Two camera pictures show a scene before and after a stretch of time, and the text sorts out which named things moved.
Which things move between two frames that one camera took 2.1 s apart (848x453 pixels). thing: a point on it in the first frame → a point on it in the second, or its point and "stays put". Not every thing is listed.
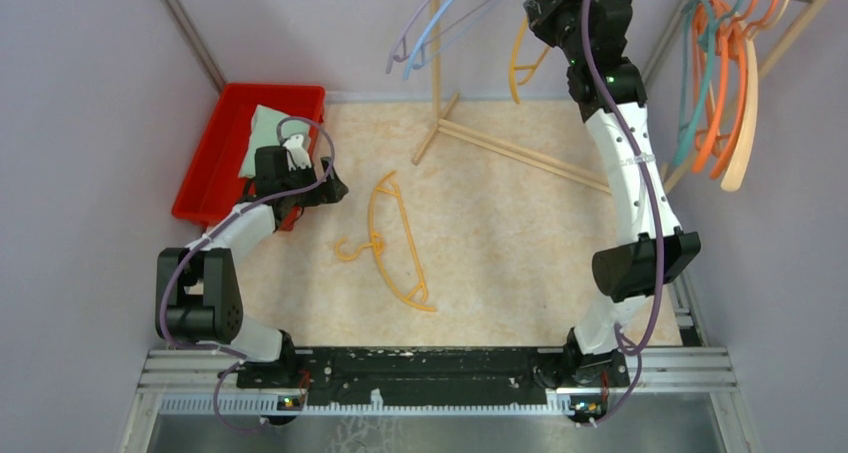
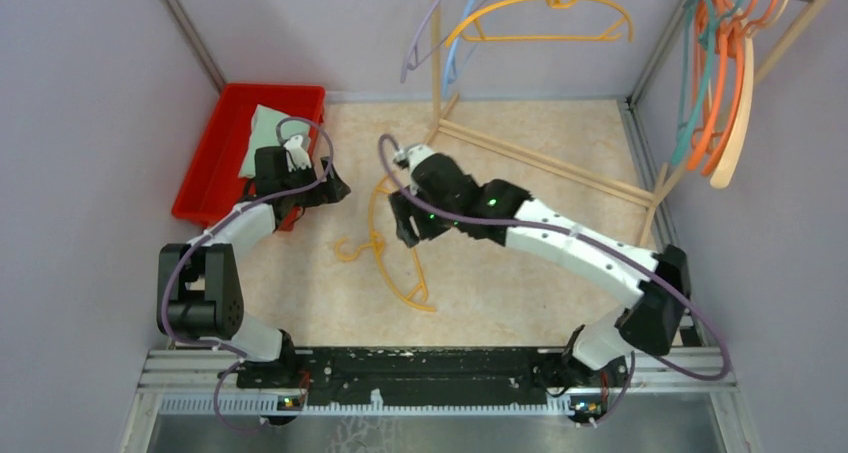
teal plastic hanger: (713, 21) stays put
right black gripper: (541, 10) → (404, 208)
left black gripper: (329, 191) stays put
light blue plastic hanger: (417, 57) → (450, 68)
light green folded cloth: (264, 134) stays put
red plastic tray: (214, 185) stays put
